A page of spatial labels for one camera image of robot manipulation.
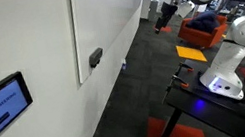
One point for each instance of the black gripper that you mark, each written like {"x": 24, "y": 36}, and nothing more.
{"x": 168, "y": 11}

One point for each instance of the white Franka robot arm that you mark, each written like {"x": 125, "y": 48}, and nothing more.
{"x": 224, "y": 70}

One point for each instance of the orange armchair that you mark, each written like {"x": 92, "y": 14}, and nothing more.
{"x": 198, "y": 36}

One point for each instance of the dark blue cushion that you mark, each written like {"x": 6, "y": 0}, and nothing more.
{"x": 204, "y": 22}

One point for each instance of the large white whiteboard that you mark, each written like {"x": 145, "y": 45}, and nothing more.
{"x": 104, "y": 21}

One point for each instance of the black table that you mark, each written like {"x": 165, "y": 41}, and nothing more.
{"x": 226, "y": 118}

